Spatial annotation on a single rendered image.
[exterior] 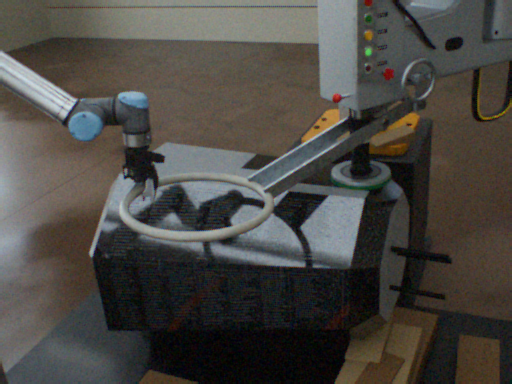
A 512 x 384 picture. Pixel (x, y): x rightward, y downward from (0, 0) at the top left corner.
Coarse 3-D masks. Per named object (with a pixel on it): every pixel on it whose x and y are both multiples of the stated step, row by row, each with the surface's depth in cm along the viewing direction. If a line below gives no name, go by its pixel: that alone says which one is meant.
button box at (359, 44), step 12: (360, 0) 182; (360, 12) 184; (372, 12) 186; (360, 24) 185; (372, 24) 187; (360, 36) 187; (360, 48) 188; (372, 48) 191; (360, 60) 190; (372, 60) 192; (360, 72) 192; (372, 72) 194
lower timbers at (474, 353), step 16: (400, 320) 264; (416, 320) 263; (432, 320) 262; (432, 336) 258; (464, 336) 254; (464, 352) 245; (480, 352) 244; (496, 352) 244; (416, 368) 236; (464, 368) 237; (480, 368) 236; (496, 368) 235
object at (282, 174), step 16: (400, 112) 214; (336, 128) 217; (368, 128) 210; (384, 128) 213; (304, 144) 213; (320, 144) 216; (336, 144) 206; (352, 144) 209; (288, 160) 212; (304, 160) 213; (320, 160) 205; (256, 176) 208; (272, 176) 211; (288, 176) 200; (304, 176) 204; (272, 192) 200
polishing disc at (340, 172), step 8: (336, 168) 227; (344, 168) 226; (376, 168) 224; (384, 168) 224; (336, 176) 220; (344, 176) 220; (352, 176) 219; (360, 176) 219; (368, 176) 218; (376, 176) 218; (384, 176) 217; (352, 184) 215; (360, 184) 214; (368, 184) 214; (376, 184) 215
